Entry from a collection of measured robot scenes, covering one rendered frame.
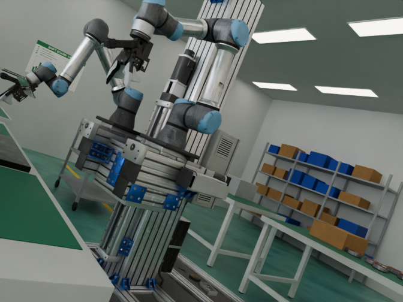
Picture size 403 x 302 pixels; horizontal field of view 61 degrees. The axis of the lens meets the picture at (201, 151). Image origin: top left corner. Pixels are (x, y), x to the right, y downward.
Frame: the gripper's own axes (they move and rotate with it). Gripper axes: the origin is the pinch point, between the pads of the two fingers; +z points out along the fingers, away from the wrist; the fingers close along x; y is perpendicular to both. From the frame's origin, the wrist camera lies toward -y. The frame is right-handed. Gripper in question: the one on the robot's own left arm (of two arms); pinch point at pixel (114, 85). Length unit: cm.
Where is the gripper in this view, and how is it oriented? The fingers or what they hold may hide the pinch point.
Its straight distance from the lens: 125.0
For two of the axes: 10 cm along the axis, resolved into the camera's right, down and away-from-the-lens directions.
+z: -3.7, 9.3, -0.2
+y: 6.6, 2.8, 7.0
